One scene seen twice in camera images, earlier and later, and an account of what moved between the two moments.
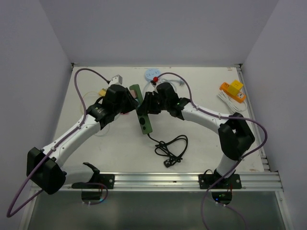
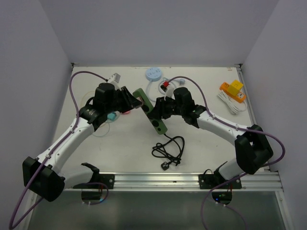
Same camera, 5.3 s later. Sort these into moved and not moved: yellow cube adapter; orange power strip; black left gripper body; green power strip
Moved: green power strip
Not moved: black left gripper body; yellow cube adapter; orange power strip
